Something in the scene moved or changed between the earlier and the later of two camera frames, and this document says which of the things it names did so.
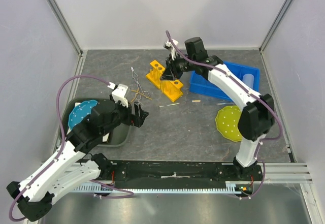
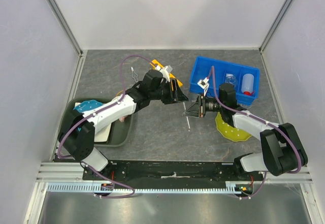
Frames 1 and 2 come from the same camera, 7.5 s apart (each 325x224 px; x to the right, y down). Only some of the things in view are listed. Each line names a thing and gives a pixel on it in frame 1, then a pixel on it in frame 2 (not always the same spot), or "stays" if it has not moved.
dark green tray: (120, 136) stays
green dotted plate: (227, 120) stays
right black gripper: (172, 74) → (198, 108)
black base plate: (147, 172) stays
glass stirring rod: (173, 104) → (186, 117)
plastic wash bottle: (249, 79) stays
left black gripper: (139, 113) → (177, 95)
